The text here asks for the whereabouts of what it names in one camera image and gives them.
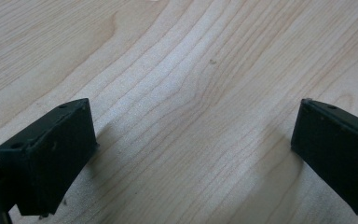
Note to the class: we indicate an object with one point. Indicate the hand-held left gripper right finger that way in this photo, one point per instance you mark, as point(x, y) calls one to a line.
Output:
point(338, 149)

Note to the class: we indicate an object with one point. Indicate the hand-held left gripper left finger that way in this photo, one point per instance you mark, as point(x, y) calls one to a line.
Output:
point(48, 155)

